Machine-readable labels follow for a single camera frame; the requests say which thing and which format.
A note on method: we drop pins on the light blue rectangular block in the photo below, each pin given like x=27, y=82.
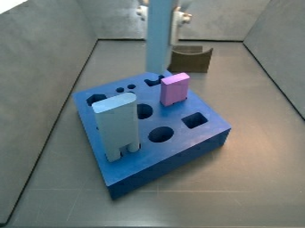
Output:
x=158, y=35

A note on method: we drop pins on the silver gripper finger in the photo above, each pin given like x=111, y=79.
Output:
x=142, y=12
x=179, y=18

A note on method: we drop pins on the blue shape sorter board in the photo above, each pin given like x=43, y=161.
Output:
x=175, y=133

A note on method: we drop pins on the black curved holder stand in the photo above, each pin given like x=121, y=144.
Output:
x=188, y=58

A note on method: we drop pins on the purple rectangular block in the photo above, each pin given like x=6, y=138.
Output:
x=174, y=88

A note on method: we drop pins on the light blue rounded block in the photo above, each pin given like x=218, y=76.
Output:
x=116, y=120

